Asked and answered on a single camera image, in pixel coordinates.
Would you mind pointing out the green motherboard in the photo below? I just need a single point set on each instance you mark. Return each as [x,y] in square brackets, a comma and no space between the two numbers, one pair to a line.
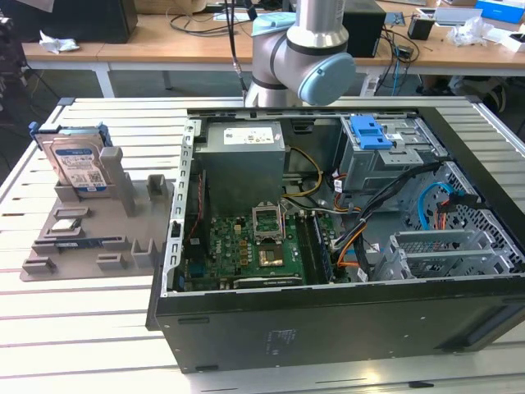
[229,246]

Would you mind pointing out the grey metal disk bay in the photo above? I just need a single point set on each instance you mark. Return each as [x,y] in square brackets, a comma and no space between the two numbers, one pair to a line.
[435,250]

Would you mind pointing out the black RAM slot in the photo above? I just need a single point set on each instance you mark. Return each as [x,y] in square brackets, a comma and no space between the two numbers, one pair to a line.
[304,246]

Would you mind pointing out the grey flat tray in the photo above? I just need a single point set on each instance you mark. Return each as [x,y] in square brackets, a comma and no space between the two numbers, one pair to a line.
[455,15]

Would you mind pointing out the black PC case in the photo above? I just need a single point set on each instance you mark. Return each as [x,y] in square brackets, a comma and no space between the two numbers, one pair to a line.
[328,328]

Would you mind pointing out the CPU socket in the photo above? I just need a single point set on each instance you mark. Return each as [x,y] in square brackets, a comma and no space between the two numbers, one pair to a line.
[270,256]

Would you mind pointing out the black expansion slot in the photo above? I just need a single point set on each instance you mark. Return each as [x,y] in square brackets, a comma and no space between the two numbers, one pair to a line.
[266,281]

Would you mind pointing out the black speaker box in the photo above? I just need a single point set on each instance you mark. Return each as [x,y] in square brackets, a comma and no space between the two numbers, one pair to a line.
[365,28]

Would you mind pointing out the silver CPU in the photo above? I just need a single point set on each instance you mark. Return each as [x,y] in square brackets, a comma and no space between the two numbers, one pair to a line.
[65,225]

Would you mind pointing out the grey metal drive cage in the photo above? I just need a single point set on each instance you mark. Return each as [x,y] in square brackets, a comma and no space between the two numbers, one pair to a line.
[369,168]

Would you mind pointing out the large black box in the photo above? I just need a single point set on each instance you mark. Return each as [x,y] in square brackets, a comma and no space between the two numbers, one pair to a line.
[69,20]

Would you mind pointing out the black pen cup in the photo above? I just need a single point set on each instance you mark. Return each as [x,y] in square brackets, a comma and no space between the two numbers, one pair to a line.
[419,28]

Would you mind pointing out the blue and white box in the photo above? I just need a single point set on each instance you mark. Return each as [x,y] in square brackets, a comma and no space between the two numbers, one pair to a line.
[500,9]

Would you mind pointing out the crumpled white paper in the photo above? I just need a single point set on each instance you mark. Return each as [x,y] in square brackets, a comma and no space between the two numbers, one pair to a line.
[59,43]

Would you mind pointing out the grey parts rack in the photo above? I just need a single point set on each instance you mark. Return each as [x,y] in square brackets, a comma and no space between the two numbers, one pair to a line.
[110,221]

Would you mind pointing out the grey power supply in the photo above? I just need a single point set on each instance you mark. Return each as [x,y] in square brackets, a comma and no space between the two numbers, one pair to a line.
[242,172]

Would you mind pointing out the hard disk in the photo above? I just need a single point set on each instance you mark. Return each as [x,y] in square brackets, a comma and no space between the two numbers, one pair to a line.
[76,164]

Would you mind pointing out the clear plastic bag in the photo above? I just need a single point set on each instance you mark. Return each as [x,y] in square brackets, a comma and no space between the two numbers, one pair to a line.
[471,33]

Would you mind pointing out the white open box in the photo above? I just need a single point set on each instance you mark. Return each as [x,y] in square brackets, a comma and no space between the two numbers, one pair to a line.
[517,43]

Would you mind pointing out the blue drive latch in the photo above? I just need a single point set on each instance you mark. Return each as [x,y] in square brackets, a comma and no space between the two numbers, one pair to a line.
[371,133]

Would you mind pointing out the white power strip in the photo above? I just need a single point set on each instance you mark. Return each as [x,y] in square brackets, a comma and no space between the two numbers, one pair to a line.
[371,86]

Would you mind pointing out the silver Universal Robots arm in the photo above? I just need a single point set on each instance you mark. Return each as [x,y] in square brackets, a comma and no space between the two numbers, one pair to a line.
[283,53]

